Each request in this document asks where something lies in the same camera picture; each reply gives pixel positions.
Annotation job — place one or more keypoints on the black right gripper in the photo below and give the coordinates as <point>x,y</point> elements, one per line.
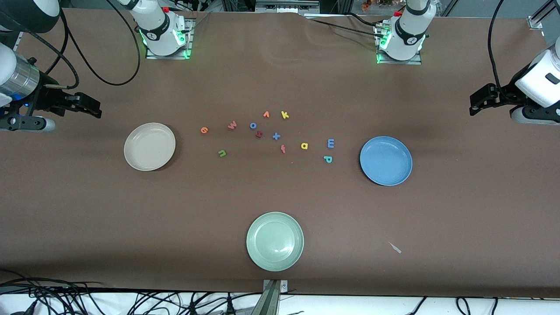
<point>49,98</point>

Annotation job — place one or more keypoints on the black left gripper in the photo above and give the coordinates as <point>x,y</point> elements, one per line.
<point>504,96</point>

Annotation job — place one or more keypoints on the pink foam letter w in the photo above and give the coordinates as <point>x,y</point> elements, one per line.
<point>232,125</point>

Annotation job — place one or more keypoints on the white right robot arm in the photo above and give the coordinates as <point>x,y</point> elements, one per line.
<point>157,26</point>

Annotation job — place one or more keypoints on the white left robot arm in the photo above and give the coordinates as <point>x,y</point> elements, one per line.
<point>409,30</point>

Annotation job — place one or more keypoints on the beige plate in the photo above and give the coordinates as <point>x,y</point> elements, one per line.
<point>149,146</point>

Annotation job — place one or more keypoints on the blue plate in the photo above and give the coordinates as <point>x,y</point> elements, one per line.
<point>386,161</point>

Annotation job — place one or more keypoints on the small orange object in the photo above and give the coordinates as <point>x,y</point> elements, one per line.
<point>366,4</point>

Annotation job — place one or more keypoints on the white paper scrap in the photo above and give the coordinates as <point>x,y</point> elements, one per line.
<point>395,247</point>

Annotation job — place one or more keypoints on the brown table cover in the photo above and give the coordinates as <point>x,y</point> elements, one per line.
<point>280,197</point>

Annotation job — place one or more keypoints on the grey metal box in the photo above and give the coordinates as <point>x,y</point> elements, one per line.
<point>286,6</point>

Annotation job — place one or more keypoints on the green plate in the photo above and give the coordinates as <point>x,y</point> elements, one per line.
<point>274,241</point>

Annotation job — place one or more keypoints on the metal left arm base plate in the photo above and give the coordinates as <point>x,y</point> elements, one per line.
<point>415,62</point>

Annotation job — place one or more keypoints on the aluminium frame profile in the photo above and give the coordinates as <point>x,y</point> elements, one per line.
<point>17,41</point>
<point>536,21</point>

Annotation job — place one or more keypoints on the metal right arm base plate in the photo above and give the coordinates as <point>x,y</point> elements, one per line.
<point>189,39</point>

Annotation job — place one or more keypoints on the black frame post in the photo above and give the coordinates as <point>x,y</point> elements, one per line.
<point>238,4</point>
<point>334,5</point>

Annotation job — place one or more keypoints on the grey metal camera bracket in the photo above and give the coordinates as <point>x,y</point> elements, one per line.
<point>272,302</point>

